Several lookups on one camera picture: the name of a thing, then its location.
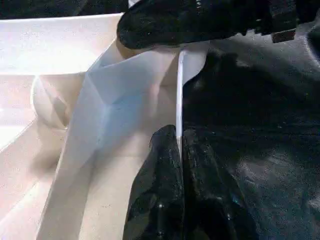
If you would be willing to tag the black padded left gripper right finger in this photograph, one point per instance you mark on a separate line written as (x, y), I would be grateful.
(210, 195)

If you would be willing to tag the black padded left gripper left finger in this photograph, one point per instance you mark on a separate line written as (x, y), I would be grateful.
(160, 190)

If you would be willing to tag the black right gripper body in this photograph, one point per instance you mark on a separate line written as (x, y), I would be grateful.
(275, 15)

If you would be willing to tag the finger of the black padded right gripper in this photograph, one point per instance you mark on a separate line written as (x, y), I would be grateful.
(175, 22)

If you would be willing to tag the white plastic table top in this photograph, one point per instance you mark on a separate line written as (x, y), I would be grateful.
(75, 100)

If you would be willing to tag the black table mat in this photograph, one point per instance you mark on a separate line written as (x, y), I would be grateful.
(262, 125)

